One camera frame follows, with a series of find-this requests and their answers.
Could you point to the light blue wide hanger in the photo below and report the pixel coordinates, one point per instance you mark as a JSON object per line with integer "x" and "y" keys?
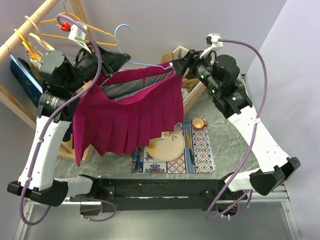
{"x": 27, "y": 73}

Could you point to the dark denim skirt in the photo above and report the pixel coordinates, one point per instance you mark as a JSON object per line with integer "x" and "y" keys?
{"x": 32, "y": 92}

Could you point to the cream wooden hanger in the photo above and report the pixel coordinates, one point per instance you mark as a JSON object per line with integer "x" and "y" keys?
{"x": 38, "y": 36}

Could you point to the wicker basket with liner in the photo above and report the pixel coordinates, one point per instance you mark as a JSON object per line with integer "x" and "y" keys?
{"x": 190, "y": 98}

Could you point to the brown skirt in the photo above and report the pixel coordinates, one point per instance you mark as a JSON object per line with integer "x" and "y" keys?
{"x": 179, "y": 53}

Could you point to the yellow plastic hanger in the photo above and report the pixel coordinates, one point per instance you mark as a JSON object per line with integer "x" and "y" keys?
{"x": 89, "y": 27}

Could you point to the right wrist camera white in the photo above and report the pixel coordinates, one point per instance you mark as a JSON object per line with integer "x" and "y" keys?
{"x": 213, "y": 44}

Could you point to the gold fork green handle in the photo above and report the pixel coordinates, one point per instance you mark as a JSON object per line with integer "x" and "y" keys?
{"x": 137, "y": 164}

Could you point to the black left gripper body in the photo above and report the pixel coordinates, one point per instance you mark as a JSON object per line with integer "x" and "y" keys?
{"x": 86, "y": 67}

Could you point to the gold knife green handle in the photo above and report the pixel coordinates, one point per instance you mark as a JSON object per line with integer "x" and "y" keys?
{"x": 190, "y": 147}

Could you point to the patterned placemat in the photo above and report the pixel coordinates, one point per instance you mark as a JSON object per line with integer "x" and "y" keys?
{"x": 202, "y": 151}

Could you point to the aluminium frame rail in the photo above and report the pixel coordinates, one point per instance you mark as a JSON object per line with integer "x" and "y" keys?
{"x": 266, "y": 218}

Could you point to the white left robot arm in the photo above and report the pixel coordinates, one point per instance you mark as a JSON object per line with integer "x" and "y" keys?
{"x": 55, "y": 111}

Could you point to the wooden clothes rack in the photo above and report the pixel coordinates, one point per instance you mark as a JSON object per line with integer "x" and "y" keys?
{"x": 5, "y": 51}

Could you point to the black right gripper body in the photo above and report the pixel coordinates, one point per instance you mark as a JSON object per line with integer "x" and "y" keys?
{"x": 200, "y": 68}

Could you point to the yellow cream dinner plate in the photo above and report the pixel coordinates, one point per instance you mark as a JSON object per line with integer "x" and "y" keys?
{"x": 168, "y": 147}

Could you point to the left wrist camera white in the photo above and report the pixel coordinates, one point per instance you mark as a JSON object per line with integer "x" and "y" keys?
{"x": 75, "y": 34}

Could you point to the pastel floral skirt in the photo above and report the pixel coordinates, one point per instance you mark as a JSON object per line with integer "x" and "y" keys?
{"x": 34, "y": 65}

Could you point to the orange cup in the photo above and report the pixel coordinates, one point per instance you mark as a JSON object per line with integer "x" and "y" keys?
{"x": 198, "y": 124}

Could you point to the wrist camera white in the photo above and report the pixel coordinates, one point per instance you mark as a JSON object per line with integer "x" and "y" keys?
{"x": 75, "y": 34}
{"x": 213, "y": 44}

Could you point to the orange plastic hanger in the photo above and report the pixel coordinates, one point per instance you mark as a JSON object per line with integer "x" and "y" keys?
{"x": 26, "y": 44}

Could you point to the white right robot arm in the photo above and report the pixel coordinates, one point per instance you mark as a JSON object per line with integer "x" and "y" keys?
{"x": 220, "y": 76}

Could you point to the magenta pleated skirt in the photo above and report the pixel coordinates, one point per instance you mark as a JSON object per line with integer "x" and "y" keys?
{"x": 128, "y": 110}

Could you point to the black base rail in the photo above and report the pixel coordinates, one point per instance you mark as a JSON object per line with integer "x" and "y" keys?
{"x": 154, "y": 194}

